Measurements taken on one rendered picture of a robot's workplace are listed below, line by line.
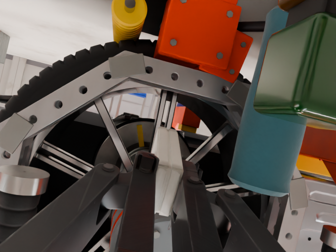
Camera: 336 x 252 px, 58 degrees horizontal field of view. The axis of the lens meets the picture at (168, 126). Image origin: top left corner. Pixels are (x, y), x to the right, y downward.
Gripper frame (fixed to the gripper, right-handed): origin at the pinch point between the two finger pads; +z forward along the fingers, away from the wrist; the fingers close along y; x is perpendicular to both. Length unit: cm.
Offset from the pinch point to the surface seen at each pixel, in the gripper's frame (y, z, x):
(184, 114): 33, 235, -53
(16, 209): -10.7, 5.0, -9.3
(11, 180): -11.5, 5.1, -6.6
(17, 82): -320, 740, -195
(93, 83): -10.7, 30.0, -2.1
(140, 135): -1, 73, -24
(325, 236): 20.4, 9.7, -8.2
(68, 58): -17.5, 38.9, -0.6
